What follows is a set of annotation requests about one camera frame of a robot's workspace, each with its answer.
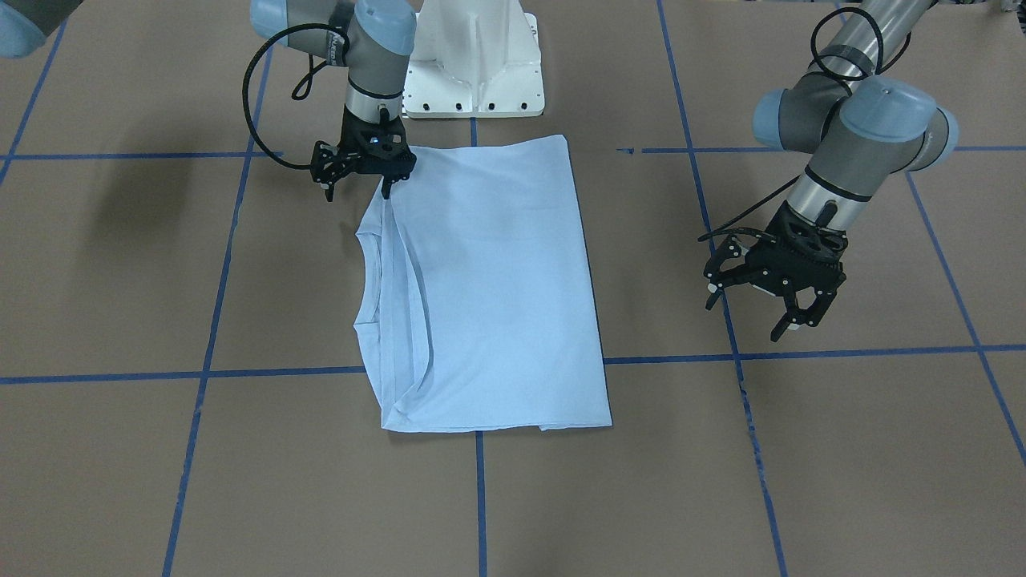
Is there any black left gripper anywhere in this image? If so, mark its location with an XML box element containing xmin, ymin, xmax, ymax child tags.
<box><xmin>745</xmin><ymin>202</ymin><xmax>849</xmax><ymax>343</ymax></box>

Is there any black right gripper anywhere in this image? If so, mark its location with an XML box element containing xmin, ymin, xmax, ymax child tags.
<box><xmin>322</xmin><ymin>109</ymin><xmax>417</xmax><ymax>202</ymax></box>

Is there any light blue t-shirt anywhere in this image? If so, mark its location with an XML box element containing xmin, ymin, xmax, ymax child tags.
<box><xmin>354</xmin><ymin>134</ymin><xmax>611</xmax><ymax>434</ymax></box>

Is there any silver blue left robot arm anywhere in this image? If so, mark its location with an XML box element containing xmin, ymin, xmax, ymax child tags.
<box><xmin>729</xmin><ymin>1</ymin><xmax>959</xmax><ymax>342</ymax></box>

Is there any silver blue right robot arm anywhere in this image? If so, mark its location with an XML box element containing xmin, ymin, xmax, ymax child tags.
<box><xmin>242</xmin><ymin>1</ymin><xmax>417</xmax><ymax>201</ymax></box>

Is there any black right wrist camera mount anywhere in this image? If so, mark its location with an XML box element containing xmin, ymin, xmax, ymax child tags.
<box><xmin>310</xmin><ymin>141</ymin><xmax>344</xmax><ymax>190</ymax></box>

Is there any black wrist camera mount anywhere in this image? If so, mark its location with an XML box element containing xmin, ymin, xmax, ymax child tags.
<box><xmin>703</xmin><ymin>234</ymin><xmax>752</xmax><ymax>311</ymax></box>
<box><xmin>310</xmin><ymin>141</ymin><xmax>344</xmax><ymax>190</ymax></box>

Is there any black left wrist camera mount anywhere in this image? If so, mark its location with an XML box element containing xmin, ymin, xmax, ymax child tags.
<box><xmin>703</xmin><ymin>234</ymin><xmax>752</xmax><ymax>311</ymax></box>

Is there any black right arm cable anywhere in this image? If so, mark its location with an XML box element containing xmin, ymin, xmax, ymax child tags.
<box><xmin>242</xmin><ymin>22</ymin><xmax>349</xmax><ymax>171</ymax></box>

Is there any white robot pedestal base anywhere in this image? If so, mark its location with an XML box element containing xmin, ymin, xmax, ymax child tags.
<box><xmin>402</xmin><ymin>1</ymin><xmax>546</xmax><ymax>119</ymax></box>

